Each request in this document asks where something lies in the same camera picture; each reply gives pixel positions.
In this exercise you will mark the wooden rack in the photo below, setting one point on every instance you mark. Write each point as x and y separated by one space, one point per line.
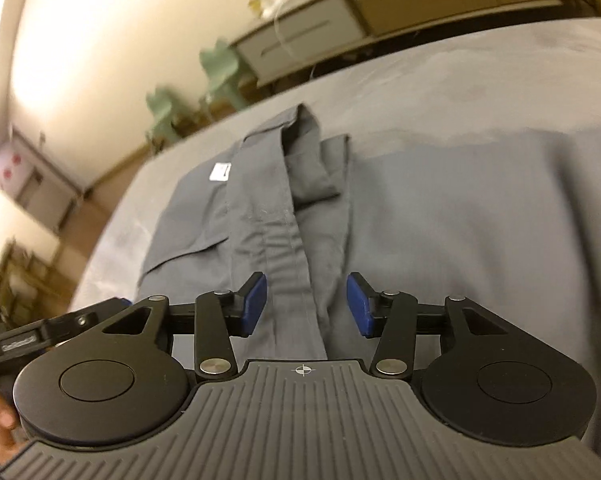
25 280

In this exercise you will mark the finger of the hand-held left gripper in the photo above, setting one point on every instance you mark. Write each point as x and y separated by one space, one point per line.
113 306

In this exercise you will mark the mint green chair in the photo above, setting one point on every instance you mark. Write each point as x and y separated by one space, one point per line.
165 112
223 67

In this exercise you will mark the grey garment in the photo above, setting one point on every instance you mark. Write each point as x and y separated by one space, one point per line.
270 220

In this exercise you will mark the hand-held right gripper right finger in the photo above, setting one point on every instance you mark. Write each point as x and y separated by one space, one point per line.
359 305

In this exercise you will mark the grey door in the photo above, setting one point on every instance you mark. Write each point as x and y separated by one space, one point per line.
50 195

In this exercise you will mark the brown sideboard cabinet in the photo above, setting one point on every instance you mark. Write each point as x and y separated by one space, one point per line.
410 5

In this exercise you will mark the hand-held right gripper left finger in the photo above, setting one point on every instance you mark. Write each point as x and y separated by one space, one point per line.
254 305

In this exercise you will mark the white board with red dots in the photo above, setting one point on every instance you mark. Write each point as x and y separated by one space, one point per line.
10 162

